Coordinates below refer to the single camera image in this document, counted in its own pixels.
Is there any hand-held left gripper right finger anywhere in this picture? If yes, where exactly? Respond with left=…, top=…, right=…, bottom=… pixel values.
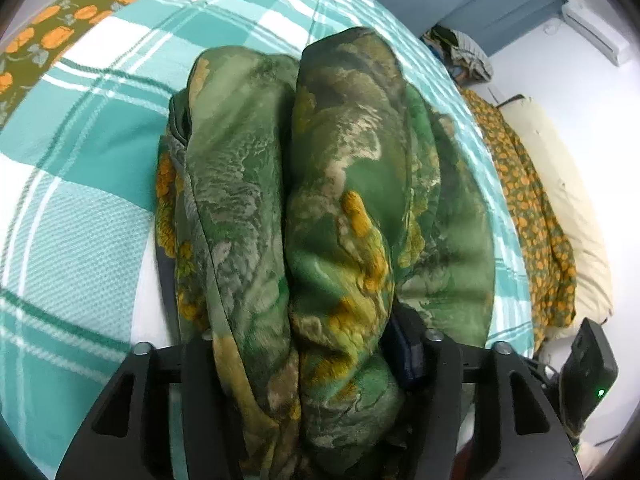
left=385, top=305, right=585, bottom=480

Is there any orange floral quilt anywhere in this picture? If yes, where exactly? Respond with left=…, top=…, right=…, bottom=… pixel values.
left=457, top=85, right=578, bottom=356

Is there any green landscape print jacket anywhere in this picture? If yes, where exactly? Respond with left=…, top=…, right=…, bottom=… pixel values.
left=155, top=26, right=497, bottom=480

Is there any pile of clothes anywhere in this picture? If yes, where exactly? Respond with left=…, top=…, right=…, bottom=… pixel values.
left=422, top=25, right=493, bottom=83

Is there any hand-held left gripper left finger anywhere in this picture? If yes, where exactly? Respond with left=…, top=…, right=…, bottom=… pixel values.
left=55, top=332, right=251, bottom=480

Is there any orange floral bedsheet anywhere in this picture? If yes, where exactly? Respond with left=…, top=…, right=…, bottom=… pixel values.
left=0, top=0, right=241, bottom=128

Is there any teal plaid blanket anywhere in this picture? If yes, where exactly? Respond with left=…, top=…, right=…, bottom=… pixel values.
left=0, top=0, right=533, bottom=480

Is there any cream pillow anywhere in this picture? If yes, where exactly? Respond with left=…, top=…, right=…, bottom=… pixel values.
left=500, top=95, right=615, bottom=356

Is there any white air conditioner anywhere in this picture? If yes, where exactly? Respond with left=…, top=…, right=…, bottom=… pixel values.
left=561, top=2, right=632, bottom=66

